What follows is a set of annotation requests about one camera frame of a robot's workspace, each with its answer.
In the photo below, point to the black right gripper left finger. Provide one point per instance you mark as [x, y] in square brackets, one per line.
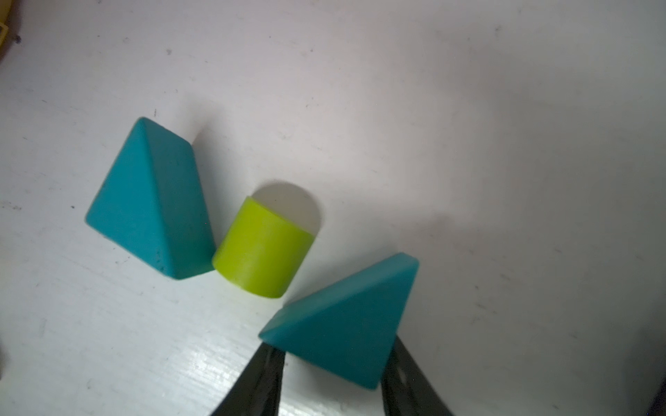
[257, 391]

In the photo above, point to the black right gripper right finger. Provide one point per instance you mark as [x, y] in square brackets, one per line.
[406, 390]

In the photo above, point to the teal triangle block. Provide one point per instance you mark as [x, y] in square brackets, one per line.
[348, 328]
[151, 203]

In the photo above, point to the light green small block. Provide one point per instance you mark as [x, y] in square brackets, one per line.
[262, 250]

